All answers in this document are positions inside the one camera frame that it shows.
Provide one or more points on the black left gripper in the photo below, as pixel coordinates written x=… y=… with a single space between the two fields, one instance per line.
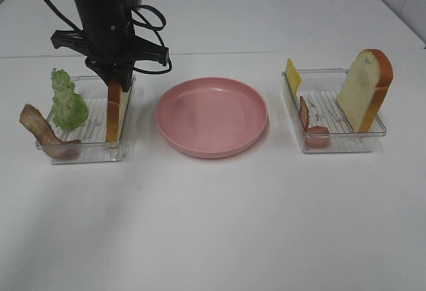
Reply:
x=114 y=47

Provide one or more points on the bread slice from tray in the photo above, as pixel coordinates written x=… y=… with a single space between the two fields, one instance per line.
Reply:
x=116 y=110

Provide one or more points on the green lettuce leaf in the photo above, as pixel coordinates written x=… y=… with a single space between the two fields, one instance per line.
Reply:
x=69 y=108

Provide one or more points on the brown bacon strip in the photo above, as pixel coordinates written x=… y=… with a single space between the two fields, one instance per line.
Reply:
x=37 y=125

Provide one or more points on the yellow cheese slice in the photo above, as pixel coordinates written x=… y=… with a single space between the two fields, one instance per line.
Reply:
x=293 y=77

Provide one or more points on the pink bacon strip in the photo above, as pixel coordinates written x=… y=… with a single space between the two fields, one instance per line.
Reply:
x=316 y=136

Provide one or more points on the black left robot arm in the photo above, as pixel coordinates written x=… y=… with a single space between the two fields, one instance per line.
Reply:
x=110 y=14

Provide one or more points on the clear left plastic tray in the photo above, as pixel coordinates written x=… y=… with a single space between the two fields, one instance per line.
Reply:
x=87 y=143

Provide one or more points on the clear plastic tray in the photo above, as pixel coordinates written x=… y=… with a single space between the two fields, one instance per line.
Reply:
x=320 y=88
x=87 y=143

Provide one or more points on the pink round plate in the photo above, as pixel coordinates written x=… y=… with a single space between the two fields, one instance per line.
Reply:
x=211 y=117

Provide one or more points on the clear right plastic tray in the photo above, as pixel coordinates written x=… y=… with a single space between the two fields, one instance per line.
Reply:
x=320 y=88

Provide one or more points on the bread slice in right tray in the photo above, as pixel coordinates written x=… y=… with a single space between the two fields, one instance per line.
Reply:
x=365 y=88

